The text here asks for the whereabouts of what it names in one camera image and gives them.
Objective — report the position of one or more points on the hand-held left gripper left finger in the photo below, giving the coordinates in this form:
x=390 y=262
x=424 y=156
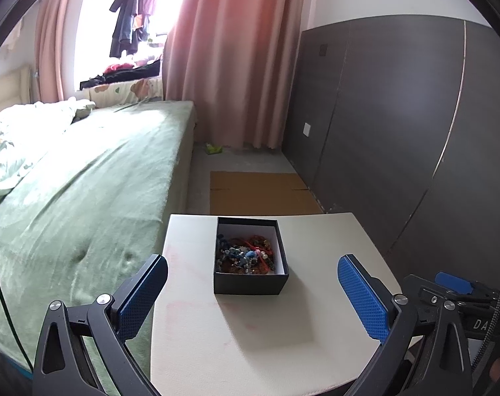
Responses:
x=142 y=297

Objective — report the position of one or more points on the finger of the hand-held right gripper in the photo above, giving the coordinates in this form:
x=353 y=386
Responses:
x=454 y=282

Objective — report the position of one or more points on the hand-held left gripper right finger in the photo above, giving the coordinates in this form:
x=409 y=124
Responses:
x=363 y=301

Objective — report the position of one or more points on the black jewelry box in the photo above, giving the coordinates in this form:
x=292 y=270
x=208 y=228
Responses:
x=250 y=284

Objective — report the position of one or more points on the bed with green cover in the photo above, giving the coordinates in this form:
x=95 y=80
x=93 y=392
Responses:
x=89 y=194

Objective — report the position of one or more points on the beige bed base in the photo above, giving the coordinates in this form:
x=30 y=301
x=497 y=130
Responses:
x=184 y=165

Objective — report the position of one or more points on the flat cardboard sheet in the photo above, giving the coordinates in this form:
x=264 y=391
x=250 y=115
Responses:
x=254 y=194

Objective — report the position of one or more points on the small green wrapper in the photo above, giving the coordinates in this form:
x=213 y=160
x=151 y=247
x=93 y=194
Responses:
x=213 y=149

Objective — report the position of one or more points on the white green duvet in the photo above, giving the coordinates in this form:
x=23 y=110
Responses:
x=19 y=140

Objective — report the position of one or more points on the floral cushion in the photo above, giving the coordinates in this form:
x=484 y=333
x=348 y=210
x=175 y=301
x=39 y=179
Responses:
x=118 y=93

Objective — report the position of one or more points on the pile of dark clothes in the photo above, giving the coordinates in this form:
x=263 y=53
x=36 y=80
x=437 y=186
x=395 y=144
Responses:
x=126 y=75

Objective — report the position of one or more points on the beige headboard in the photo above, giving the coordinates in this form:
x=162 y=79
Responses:
x=6 y=90

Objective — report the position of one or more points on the pink curtain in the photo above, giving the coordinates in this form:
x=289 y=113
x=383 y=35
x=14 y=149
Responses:
x=233 y=49
x=54 y=49

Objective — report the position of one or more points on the hanging dark clothes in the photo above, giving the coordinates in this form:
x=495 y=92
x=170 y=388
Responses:
x=130 y=8

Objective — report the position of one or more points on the white wall socket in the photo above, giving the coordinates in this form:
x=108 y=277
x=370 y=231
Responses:
x=307 y=129

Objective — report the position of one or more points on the dark wall switch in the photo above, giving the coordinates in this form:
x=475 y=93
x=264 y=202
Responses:
x=323 y=49

